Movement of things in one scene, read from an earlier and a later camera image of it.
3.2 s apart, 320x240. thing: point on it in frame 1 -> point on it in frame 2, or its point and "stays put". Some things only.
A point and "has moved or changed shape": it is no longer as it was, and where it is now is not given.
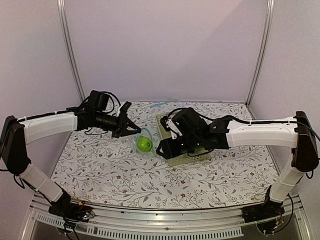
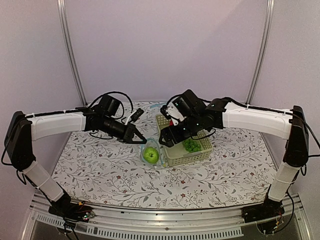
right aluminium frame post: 271,4 stays put
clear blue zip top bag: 144,142 has moved or changed shape
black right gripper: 168,151 -> 165,132
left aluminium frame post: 61,4 stays put
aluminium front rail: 211,224 stays put
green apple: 144,144 has moved or changed shape
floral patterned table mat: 105,170 stays put
